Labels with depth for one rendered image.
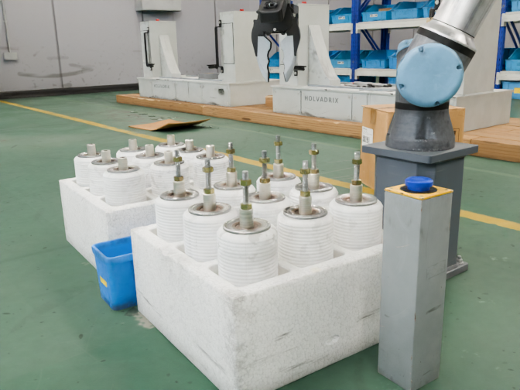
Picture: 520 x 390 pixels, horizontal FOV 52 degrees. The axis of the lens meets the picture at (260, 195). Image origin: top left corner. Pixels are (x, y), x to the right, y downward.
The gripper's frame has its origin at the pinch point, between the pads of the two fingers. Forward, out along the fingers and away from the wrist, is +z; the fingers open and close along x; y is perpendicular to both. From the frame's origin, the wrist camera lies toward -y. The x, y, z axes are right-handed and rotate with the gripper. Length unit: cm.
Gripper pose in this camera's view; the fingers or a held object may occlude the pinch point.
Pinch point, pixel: (276, 75)
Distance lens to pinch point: 112.0
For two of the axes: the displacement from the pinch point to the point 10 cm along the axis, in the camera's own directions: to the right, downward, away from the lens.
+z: 0.2, 9.6, 2.6
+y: 2.3, -2.6, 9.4
